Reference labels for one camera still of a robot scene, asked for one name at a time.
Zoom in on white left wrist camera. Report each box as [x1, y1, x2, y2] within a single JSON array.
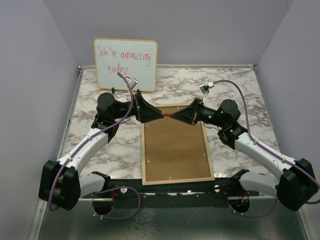
[[125, 76, 139, 90]]

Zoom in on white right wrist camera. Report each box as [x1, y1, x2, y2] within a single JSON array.
[[198, 82, 214, 102]]

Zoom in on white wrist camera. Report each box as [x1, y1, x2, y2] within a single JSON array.
[[125, 76, 139, 90], [198, 82, 214, 102]]

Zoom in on blue picture frame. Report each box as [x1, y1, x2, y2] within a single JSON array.
[[140, 102, 216, 186]]

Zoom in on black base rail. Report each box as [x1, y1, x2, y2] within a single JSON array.
[[81, 170, 246, 209]]

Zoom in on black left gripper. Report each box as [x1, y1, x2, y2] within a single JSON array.
[[111, 92, 164, 122]]

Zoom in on white dry-erase board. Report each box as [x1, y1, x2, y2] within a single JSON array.
[[93, 38, 158, 92]]

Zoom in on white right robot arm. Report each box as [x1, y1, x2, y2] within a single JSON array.
[[170, 98, 319, 211]]

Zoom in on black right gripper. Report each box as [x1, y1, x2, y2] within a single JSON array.
[[171, 97, 227, 128]]

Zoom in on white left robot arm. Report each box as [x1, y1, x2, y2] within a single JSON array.
[[38, 92, 164, 211]]

